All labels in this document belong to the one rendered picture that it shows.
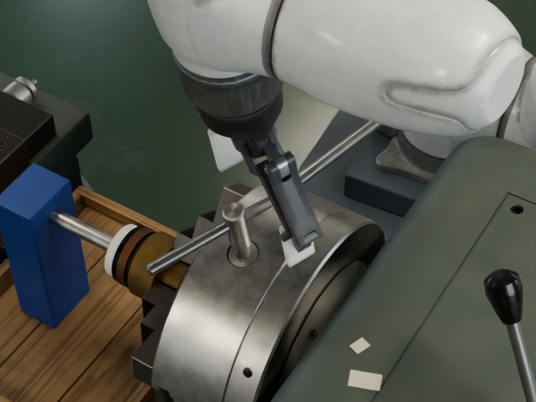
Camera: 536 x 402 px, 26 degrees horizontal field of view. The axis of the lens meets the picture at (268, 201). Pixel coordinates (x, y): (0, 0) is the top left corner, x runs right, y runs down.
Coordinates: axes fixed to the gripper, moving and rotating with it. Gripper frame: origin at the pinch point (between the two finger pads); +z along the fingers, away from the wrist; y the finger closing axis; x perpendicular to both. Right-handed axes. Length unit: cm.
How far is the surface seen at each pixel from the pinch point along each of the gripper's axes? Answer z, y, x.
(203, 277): 7.2, 0.2, 8.2
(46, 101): 44, 62, 9
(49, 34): 155, 178, -12
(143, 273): 19.1, 11.4, 12.3
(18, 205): 18.9, 28.6, 20.8
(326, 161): -1.7, -0.4, -7.4
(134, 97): 153, 141, -22
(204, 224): 15.1, 10.6, 3.8
